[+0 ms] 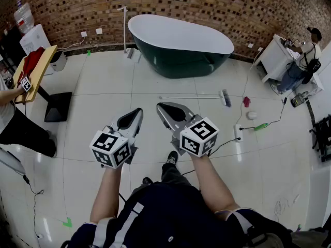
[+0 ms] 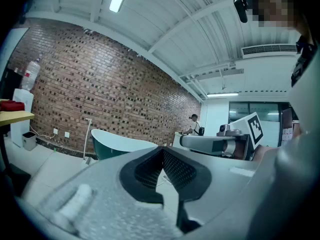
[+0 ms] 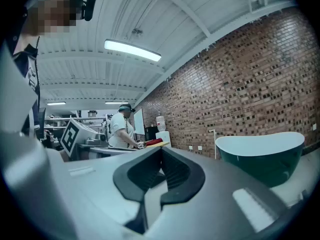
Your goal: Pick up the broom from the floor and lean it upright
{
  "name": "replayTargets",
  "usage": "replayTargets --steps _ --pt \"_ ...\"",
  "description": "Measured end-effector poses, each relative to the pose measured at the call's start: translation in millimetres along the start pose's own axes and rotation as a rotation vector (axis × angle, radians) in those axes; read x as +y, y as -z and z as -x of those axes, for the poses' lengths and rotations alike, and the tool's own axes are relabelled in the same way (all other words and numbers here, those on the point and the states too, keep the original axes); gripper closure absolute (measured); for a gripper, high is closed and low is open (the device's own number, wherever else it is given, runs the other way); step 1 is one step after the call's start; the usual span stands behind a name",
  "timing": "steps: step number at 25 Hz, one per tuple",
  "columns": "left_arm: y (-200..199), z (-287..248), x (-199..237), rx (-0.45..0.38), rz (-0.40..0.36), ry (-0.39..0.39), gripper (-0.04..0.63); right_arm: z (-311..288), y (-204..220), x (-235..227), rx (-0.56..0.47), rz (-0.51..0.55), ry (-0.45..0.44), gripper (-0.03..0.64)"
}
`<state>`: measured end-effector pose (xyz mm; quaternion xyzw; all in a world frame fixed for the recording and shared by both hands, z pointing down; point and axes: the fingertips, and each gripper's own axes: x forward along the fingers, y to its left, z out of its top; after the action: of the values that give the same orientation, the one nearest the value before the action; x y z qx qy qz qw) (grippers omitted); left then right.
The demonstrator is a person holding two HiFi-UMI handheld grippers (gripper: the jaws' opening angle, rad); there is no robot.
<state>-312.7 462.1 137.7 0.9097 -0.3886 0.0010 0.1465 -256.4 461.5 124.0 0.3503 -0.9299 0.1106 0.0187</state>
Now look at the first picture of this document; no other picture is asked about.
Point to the white round object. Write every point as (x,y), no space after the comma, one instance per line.
(251,115)

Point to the person's dark clothed torso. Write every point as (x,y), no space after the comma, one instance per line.
(168,216)

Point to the black table base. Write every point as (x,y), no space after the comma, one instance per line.
(58,107)

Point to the dark green white bathtub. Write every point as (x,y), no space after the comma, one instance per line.
(178,40)

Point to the red cloth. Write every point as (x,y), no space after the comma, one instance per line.
(32,61)

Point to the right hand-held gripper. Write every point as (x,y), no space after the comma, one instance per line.
(199,136)

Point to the green bottle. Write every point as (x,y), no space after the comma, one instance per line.
(261,126)

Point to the white floor-standing faucet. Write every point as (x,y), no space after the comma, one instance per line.
(125,27)

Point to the black green device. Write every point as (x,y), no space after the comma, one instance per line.
(298,99)

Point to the white curved object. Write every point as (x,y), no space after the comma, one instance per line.
(11,161)

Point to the small white bin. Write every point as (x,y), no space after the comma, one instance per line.
(58,61)

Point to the clear water bottle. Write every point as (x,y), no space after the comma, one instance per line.
(23,18)

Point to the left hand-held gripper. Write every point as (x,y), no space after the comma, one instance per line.
(110,148)

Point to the white tiled floor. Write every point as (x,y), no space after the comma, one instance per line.
(103,81)

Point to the white cabinet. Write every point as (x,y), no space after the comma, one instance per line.
(274,58)

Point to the black metal cart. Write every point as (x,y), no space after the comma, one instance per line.
(323,136)

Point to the person's black shoe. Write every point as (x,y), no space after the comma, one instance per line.
(172,157)
(147,180)

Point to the black monitor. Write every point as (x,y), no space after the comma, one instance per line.
(9,48)

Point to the person's right forearm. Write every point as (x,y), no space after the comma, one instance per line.
(212,182)

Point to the white power strip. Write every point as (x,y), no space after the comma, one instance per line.
(238,133)

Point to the person's black trouser leg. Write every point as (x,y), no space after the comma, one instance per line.
(173,173)

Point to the person's left forearm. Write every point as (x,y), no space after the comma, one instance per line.
(106,192)

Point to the white water dispenser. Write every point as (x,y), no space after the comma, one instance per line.
(35,41)

